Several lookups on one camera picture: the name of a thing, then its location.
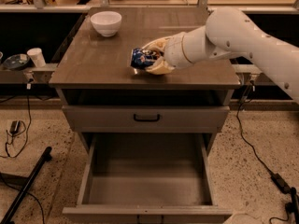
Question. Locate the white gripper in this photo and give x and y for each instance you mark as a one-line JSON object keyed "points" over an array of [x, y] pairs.
{"points": [[174, 51]]}

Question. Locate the blue pepsi can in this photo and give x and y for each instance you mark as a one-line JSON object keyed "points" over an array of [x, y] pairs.
{"points": [[143, 58]]}

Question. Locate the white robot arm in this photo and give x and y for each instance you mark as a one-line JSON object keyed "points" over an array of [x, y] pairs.
{"points": [[229, 33]]}

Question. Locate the grey drawer cabinet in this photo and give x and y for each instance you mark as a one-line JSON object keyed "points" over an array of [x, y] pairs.
{"points": [[96, 70]]}

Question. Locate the closed top drawer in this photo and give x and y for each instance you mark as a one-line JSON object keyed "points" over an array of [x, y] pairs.
{"points": [[119, 119]]}

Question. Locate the open middle drawer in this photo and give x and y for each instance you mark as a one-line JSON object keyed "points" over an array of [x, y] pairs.
{"points": [[147, 178]]}

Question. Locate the white ceramic bowl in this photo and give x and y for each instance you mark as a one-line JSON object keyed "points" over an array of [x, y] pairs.
{"points": [[106, 23]]}

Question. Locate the grey right side shelf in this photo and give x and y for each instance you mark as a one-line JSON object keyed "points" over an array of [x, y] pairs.
{"points": [[248, 72]]}

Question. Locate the grey shelf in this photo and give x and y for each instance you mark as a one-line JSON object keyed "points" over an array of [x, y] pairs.
{"points": [[248, 72], [37, 75]]}

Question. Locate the grey left side shelf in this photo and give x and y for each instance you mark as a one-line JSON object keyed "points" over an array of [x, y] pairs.
{"points": [[37, 75]]}

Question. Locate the white paper cup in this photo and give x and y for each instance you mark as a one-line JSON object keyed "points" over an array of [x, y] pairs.
{"points": [[37, 57]]}

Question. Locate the dark blue plate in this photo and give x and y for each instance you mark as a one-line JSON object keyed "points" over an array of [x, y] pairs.
{"points": [[16, 62]]}

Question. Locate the black left power adapter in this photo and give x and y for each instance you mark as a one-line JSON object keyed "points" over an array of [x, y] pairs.
{"points": [[15, 125]]}

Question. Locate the black power adapter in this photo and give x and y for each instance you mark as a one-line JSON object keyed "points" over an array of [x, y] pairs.
{"points": [[280, 183], [15, 125]]}

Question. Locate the black right power adapter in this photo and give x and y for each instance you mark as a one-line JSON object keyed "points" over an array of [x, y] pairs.
{"points": [[280, 183]]}

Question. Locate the black tripod leg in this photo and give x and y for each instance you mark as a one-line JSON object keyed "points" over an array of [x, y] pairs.
{"points": [[28, 181]]}

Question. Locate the black drawer handle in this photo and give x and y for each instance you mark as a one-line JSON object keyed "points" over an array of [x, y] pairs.
{"points": [[146, 118]]}

